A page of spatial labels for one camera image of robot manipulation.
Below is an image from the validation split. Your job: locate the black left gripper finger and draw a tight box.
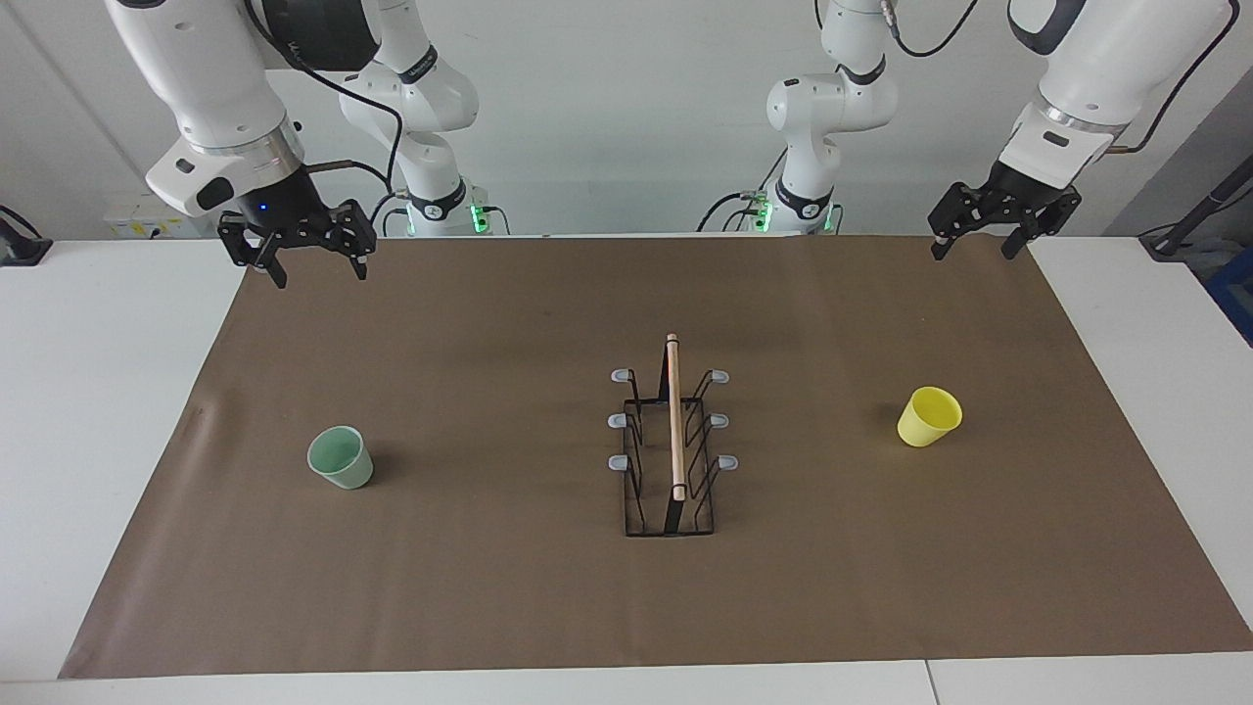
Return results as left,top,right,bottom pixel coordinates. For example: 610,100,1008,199
1000,194,1083,260
928,183,992,260

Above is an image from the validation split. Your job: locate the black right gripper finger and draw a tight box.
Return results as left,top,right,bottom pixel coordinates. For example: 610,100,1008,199
217,213,290,290
331,199,378,282

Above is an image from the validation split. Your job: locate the yellow plastic cup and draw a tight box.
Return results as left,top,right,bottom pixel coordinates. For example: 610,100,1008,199
897,386,963,448

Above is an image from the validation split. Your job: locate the light green plastic cup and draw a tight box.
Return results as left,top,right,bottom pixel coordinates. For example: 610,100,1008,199
307,425,375,491

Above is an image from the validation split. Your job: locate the black stand pole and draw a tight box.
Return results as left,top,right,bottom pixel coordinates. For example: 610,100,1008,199
1140,157,1253,260

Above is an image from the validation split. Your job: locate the blue crate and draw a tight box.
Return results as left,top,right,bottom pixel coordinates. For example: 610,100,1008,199
1206,250,1253,344

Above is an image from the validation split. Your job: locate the black table clamp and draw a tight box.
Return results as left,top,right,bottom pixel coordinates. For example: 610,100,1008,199
0,206,52,265

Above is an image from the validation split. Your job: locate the brown table mat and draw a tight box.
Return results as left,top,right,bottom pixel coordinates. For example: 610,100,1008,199
59,235,1253,679

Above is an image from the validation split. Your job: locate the black base cable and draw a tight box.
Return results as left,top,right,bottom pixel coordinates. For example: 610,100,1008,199
697,191,774,233
372,191,410,238

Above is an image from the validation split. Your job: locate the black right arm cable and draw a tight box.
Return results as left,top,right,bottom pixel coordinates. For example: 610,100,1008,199
243,0,404,197

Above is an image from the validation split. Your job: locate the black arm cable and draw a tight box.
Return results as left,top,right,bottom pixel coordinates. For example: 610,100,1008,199
876,0,1244,158
243,0,404,197

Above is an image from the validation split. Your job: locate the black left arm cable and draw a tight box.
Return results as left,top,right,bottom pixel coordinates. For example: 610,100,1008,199
876,0,1244,158

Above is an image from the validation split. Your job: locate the black wire cup rack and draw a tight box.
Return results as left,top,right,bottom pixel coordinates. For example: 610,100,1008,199
609,333,740,538

